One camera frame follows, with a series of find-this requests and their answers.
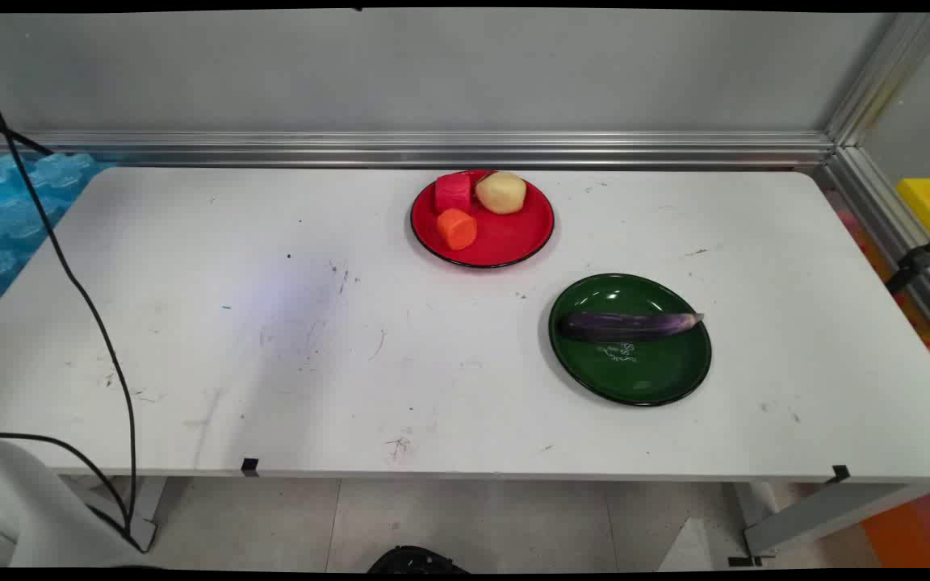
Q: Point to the purple toy eggplant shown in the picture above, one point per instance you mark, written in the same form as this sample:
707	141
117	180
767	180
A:
626	326

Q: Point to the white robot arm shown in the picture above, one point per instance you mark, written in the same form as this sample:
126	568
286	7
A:
21	508

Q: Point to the orange toy carrot piece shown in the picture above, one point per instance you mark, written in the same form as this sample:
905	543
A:
457	230

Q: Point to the red round plate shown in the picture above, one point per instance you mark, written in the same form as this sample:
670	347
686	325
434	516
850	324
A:
513	238

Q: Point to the red cube toy food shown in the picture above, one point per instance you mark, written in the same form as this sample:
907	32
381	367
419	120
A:
453	192

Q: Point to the yellow toy potato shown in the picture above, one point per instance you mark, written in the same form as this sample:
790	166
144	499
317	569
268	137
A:
501	194

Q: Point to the green round plate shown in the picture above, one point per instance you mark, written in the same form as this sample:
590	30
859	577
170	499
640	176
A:
634	375

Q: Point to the black object on floor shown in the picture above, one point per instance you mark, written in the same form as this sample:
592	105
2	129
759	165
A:
416	561

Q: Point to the black tape marker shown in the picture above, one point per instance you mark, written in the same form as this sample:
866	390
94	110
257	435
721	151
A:
839	473
249	466

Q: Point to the white table leg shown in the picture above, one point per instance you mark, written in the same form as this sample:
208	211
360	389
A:
146	504
820	516

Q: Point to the blue foam mat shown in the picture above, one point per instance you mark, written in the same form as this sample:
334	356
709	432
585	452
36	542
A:
13	218

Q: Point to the orange panel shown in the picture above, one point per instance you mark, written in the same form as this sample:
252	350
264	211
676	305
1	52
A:
917	528

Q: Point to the horizontal aluminium frame rail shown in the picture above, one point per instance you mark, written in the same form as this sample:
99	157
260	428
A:
433	149

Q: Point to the side aluminium frame rail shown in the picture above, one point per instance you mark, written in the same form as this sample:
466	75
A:
885	218

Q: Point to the upright aluminium frame post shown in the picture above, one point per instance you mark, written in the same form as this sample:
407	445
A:
885	81

